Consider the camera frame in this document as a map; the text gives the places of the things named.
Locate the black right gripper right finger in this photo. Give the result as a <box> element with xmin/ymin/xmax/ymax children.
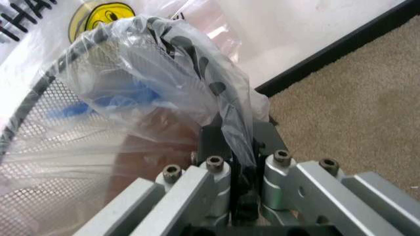
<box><xmin>251</xmin><ymin>121</ymin><xmax>420</xmax><ymax>236</ymax></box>

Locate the blue plastic rubbish piece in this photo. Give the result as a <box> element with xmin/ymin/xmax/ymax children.
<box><xmin>61</xmin><ymin>81</ymin><xmax>159</xmax><ymax>119</ymax></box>

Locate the clear printed plastic garbage bag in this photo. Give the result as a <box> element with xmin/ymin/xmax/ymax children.
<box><xmin>0</xmin><ymin>0</ymin><xmax>273</xmax><ymax>229</ymax></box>

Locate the black wall baseboard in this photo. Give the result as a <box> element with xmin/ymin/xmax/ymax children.
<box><xmin>254</xmin><ymin>0</ymin><xmax>420</xmax><ymax>98</ymax></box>

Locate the black wire mesh trash bin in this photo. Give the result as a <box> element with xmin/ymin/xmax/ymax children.
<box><xmin>0</xmin><ymin>17</ymin><xmax>254</xmax><ymax>236</ymax></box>

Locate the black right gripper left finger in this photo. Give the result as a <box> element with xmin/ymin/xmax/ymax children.
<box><xmin>73</xmin><ymin>124</ymin><xmax>252</xmax><ymax>236</ymax></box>

